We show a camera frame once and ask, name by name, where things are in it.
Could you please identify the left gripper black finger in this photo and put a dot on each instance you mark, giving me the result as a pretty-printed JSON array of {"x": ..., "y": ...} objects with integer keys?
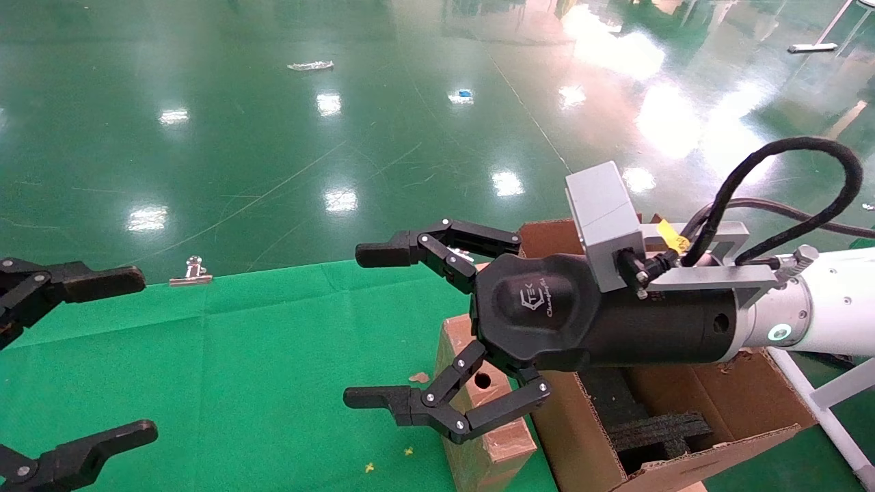
[
  {"x": 82, "y": 454},
  {"x": 89, "y": 281}
]

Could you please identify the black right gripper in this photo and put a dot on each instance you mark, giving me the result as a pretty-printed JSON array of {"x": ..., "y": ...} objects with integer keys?
[{"x": 547, "y": 321}]

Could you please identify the small brown cardboard box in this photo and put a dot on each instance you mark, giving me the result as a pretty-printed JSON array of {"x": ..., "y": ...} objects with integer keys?
[{"x": 509, "y": 454}]

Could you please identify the brown cardboard crumb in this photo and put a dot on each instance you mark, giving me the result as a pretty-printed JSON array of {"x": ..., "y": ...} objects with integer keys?
[{"x": 419, "y": 377}]

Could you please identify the large open cardboard carton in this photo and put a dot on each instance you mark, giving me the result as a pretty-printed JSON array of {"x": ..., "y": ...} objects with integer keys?
[{"x": 581, "y": 444}]

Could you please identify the silver binder clip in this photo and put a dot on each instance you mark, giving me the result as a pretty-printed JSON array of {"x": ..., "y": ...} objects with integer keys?
[{"x": 190, "y": 279}]

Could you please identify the green table cloth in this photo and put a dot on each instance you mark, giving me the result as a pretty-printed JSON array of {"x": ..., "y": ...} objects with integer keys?
[{"x": 239, "y": 376}]

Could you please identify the black foam insert block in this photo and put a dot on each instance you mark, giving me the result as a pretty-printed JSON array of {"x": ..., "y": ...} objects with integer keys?
[{"x": 656, "y": 434}]

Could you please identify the white stand base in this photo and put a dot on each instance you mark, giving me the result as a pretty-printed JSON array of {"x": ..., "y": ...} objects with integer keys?
[{"x": 813, "y": 48}]

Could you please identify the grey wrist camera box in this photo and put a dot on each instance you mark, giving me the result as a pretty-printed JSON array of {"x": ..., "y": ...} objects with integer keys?
[{"x": 601, "y": 219}]

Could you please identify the grey metal camera bracket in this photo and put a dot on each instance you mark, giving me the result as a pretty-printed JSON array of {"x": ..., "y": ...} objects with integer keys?
[{"x": 711, "y": 277}]

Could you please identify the white metal frame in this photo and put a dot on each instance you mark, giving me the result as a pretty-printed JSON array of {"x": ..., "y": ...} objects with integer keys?
[{"x": 830, "y": 420}]

